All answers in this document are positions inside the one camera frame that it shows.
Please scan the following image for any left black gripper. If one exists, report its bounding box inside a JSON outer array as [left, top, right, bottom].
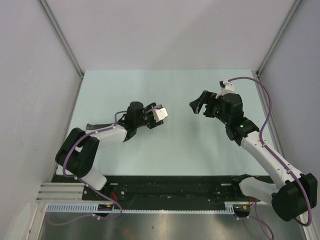
[[134, 102, 164, 129]]

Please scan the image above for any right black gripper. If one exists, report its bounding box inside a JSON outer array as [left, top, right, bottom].
[[190, 90, 231, 125]]

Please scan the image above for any black corrugated hose with nut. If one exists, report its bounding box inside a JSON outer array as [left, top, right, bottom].
[[85, 122, 118, 131]]

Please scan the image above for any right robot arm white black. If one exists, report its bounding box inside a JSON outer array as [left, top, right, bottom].
[[189, 90, 318, 222]]

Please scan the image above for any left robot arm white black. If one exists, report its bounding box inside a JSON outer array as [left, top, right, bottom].
[[55, 101, 168, 200]]

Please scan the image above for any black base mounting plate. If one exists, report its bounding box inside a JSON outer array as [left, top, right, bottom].
[[51, 174, 273, 212]]

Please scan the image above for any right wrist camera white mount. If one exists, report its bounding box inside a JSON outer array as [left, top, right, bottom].
[[215, 79, 235, 99]]

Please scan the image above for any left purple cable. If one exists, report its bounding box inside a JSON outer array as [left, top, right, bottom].
[[47, 107, 157, 226]]

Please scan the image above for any grey slotted cable duct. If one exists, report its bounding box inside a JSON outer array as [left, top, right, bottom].
[[46, 202, 235, 215]]

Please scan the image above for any aluminium extrusion rail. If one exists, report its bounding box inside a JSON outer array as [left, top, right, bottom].
[[36, 182, 85, 203]]

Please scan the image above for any right aluminium frame post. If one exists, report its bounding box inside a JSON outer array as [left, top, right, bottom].
[[255, 0, 304, 78]]

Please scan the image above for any aluminium frame post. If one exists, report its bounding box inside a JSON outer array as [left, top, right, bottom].
[[37, 0, 85, 78], [255, 0, 304, 78]]

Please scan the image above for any left aluminium frame post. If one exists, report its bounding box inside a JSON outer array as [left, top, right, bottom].
[[37, 0, 85, 78]]

